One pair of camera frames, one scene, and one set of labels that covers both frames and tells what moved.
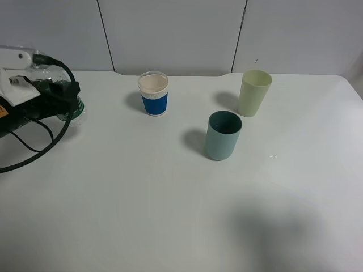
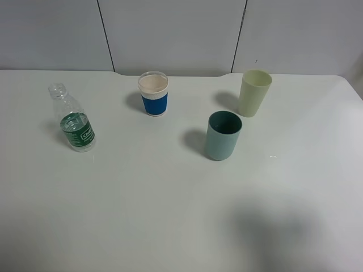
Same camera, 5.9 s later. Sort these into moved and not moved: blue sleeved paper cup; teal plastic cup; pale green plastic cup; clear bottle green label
Moved: clear bottle green label
Not moved: blue sleeved paper cup; pale green plastic cup; teal plastic cup
